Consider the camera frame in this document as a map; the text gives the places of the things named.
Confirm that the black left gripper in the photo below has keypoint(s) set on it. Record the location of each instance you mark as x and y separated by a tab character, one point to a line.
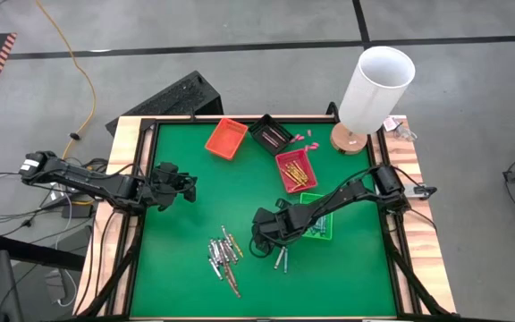
166	185

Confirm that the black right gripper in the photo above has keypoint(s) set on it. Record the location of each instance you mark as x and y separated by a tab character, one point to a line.
277	223

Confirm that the green plastic basket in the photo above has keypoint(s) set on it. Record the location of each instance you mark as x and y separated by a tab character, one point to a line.
329	234

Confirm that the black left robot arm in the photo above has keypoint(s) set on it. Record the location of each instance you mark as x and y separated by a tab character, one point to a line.
87	183

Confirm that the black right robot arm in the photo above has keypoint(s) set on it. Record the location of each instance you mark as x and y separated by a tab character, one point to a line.
342	197

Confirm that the orange plastic basket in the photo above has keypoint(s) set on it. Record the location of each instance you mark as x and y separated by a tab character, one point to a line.
226	139

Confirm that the red plastic basket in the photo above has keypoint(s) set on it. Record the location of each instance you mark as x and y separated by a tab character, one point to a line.
284	156

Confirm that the black plastic basket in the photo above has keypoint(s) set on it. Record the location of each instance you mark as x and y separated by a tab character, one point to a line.
257	129

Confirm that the black power brick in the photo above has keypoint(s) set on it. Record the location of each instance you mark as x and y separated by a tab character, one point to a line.
76	211

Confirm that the white paper tag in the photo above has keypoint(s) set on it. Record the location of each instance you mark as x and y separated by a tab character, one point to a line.
389	124

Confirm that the clear plastic bag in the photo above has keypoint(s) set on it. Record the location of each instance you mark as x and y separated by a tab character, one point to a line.
405	133

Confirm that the white table lamp wooden base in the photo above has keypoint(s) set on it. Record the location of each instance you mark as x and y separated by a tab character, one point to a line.
374	98

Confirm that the black floor beam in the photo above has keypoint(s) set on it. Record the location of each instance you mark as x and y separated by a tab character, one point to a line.
34	252

